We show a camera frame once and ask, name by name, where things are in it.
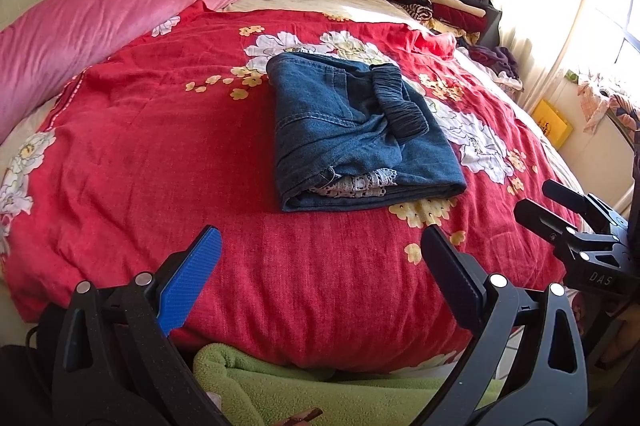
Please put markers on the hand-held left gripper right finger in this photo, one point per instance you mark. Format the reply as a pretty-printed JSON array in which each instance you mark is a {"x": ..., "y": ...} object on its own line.
[{"x": 445, "y": 268}]

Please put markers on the yellow box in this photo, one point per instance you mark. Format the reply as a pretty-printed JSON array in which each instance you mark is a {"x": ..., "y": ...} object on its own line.
[{"x": 550, "y": 123}]

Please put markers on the pink quilt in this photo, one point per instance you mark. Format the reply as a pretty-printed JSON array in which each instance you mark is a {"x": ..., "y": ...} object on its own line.
[{"x": 75, "y": 25}]

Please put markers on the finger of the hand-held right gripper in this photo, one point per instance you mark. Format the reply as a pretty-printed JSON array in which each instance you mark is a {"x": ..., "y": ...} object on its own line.
[
  {"x": 542, "y": 221},
  {"x": 570, "y": 200}
]

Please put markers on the green fleece blanket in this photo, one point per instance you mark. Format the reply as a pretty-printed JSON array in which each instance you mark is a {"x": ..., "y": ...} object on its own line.
[{"x": 300, "y": 393}]

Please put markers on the floral patterned cloth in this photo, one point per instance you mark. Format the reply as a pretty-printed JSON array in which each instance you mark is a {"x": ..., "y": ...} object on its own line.
[{"x": 600, "y": 100}]

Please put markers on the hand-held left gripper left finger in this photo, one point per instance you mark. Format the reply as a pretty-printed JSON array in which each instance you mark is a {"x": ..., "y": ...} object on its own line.
[{"x": 192, "y": 273}]

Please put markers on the blue denim pants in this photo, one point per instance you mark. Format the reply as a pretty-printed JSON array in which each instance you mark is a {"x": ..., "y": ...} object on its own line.
[{"x": 330, "y": 120}]

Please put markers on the cream bed sheet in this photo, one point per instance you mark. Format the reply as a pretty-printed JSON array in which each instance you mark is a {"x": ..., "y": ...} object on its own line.
[{"x": 320, "y": 0}]

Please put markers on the red floral blanket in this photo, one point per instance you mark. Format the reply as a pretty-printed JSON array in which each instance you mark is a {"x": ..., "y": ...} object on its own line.
[{"x": 150, "y": 145}]

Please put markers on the purple cloth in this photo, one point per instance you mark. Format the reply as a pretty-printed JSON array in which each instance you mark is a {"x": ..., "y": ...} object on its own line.
[{"x": 495, "y": 58}]

